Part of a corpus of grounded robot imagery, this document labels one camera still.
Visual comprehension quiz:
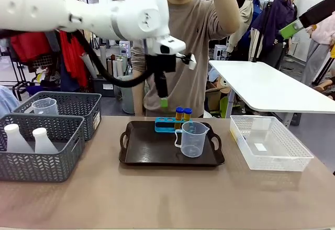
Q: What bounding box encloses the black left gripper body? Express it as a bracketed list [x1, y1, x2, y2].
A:
[145, 53, 177, 74]

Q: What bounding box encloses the amber vial with blue cap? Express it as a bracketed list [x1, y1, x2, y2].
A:
[175, 106, 184, 132]
[183, 107, 193, 124]

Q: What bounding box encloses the clear plastic measuring beaker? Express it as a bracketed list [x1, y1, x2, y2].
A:
[31, 97, 58, 116]
[174, 121, 209, 158]

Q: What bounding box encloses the person's right forearm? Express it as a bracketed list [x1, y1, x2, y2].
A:
[130, 78, 148, 117]

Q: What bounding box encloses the person's left forearm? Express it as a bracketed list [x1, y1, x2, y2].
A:
[207, 0, 241, 41]

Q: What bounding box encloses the mannequin in pink top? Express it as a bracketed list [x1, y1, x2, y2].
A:
[300, 17, 335, 84]

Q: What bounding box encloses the person in beige sweater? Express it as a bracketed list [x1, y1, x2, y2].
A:
[130, 0, 241, 118]

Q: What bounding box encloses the figure in purple jacket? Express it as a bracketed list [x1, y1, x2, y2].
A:
[250, 0, 299, 69]

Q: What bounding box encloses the blue test tube rack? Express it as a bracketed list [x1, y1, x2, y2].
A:
[154, 117, 194, 134]

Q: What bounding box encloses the white paper roll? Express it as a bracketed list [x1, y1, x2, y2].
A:
[112, 59, 124, 78]

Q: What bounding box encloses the cardboard box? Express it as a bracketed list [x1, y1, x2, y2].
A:
[206, 77, 231, 111]

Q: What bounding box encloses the tall gray paper roll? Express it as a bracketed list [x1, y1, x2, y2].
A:
[99, 45, 108, 71]

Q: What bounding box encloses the black storage bin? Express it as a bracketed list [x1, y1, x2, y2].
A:
[92, 75, 116, 98]

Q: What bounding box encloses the dark brown serving tray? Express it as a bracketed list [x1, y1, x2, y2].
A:
[119, 121, 226, 167]

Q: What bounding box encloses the mannequin in beige coat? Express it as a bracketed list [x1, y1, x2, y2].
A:
[227, 0, 263, 61]

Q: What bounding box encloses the leaning gray paper roll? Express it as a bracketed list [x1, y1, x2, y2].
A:
[79, 52, 98, 79]

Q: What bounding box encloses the white table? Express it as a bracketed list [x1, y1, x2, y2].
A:
[208, 60, 335, 128]

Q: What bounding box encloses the red dress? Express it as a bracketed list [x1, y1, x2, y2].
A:
[58, 29, 89, 87]

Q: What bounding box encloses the white plastic basket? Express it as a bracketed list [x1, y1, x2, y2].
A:
[229, 115, 315, 172]

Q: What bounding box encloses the white plastic bottle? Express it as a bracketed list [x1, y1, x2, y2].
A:
[31, 127, 59, 155]
[3, 124, 35, 154]

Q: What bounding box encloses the red jacket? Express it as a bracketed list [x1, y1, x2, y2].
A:
[9, 30, 52, 63]

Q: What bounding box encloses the large gray plastic basket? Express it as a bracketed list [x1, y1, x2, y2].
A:
[0, 113, 86, 183]

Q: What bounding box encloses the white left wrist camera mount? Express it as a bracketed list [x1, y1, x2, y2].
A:
[152, 36, 197, 71]

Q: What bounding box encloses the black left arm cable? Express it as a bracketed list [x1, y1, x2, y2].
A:
[70, 29, 158, 89]

